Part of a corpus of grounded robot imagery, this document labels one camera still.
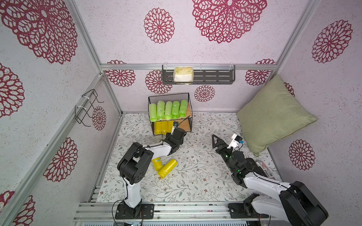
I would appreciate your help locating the red white striped packet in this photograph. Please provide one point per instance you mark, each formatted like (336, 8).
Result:
(265, 169)

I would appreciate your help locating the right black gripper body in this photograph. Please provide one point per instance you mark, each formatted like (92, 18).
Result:
(225, 148)

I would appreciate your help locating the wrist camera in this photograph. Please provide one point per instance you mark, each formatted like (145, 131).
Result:
(175, 125)
(236, 141)

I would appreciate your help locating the green trash bag roll top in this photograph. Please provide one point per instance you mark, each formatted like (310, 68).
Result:
(160, 110)

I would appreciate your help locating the pale green trash bag roll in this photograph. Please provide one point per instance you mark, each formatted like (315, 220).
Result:
(168, 110)

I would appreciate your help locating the black wire wooden shelf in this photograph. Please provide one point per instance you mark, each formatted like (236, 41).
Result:
(184, 123)

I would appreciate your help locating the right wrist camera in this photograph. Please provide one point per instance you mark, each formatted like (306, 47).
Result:
(236, 141)

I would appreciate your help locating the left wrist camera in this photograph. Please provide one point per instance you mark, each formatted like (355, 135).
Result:
(175, 125)

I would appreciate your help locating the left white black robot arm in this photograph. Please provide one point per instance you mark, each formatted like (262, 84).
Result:
(133, 167)

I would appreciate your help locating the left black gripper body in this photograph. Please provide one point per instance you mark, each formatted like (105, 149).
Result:
(168, 136)

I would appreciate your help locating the grey wall metal rack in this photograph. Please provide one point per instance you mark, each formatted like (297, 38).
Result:
(222, 76)

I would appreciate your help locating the yellow trash bag roll diagonal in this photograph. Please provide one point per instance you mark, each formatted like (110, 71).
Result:
(164, 171)

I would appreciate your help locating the white sponge block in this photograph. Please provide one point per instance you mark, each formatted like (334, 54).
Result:
(183, 74)

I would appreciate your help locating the green cushion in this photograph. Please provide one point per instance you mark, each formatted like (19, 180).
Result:
(272, 115)

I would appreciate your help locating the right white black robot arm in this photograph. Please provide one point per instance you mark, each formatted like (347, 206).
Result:
(291, 202)

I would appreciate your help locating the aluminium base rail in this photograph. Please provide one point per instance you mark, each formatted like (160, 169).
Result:
(166, 211)

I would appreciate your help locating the black wire wall hook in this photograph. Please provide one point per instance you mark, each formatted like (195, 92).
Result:
(82, 111)

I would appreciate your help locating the yellow trash bag roll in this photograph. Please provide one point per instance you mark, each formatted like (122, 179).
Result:
(164, 127)
(170, 126)
(157, 164)
(157, 128)

